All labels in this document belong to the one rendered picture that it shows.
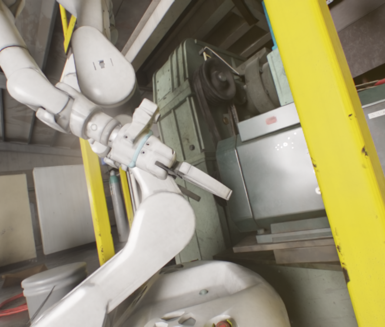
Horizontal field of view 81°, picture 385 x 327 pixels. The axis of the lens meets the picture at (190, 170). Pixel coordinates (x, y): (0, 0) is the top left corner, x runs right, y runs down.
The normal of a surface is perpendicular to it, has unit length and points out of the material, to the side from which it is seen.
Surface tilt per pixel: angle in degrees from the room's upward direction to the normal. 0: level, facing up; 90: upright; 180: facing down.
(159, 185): 90
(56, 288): 90
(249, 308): 35
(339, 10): 78
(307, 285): 90
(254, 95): 107
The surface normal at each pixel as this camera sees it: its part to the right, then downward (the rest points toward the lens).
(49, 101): 0.27, 0.07
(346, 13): -0.79, -0.11
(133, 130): 0.32, -0.57
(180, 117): -0.76, 0.09
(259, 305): 0.39, -0.89
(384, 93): -0.51, -0.68
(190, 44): 0.61, -0.23
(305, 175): -0.51, 0.00
